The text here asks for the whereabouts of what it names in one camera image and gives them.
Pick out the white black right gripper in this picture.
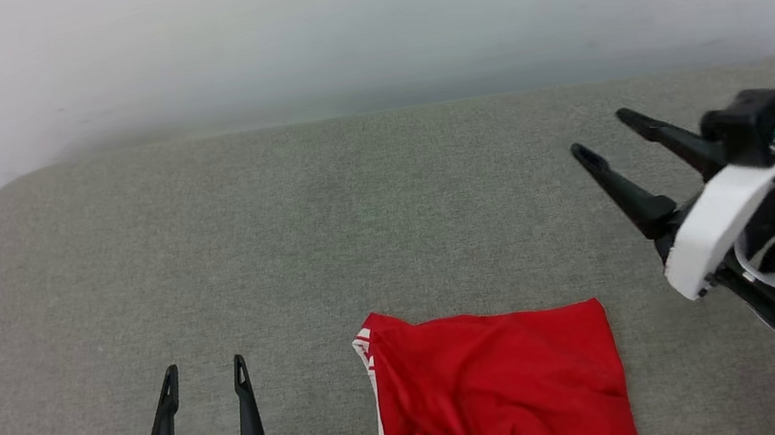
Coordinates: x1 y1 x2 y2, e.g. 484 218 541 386
565 81 775 318

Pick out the red and white jersey garment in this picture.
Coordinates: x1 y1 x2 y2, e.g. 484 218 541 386
332 271 640 435

